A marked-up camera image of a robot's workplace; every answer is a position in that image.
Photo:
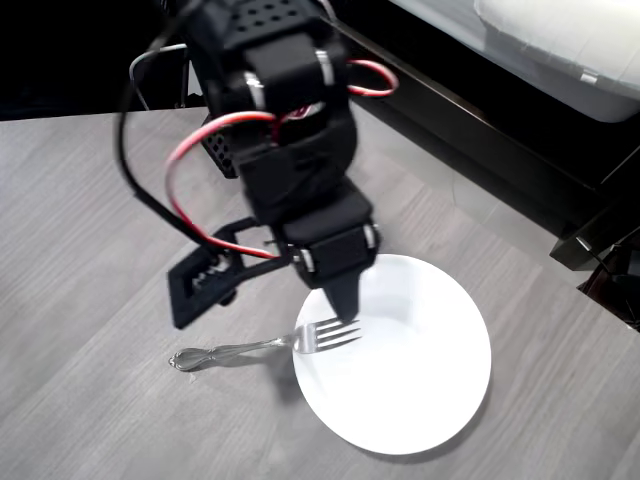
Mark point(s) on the metal fork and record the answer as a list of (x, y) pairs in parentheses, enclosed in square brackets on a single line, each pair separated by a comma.
[(225, 350)]

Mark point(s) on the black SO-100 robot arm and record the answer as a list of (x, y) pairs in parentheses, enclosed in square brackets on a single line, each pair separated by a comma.
[(300, 150)]

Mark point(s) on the white mattress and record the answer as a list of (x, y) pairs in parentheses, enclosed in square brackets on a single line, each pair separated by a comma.
[(560, 70)]

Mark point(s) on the white round plate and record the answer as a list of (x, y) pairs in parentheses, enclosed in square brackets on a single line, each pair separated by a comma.
[(400, 370)]

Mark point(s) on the dark bed frame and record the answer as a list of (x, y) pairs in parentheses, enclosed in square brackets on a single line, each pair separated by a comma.
[(450, 115)]

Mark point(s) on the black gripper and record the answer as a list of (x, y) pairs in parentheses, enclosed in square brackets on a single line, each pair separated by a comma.
[(340, 252)]

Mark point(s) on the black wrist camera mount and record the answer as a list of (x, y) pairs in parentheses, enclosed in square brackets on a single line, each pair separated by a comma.
[(200, 285)]

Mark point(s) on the black furniture foot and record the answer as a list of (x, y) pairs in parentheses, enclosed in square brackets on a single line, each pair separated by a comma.
[(610, 260)]

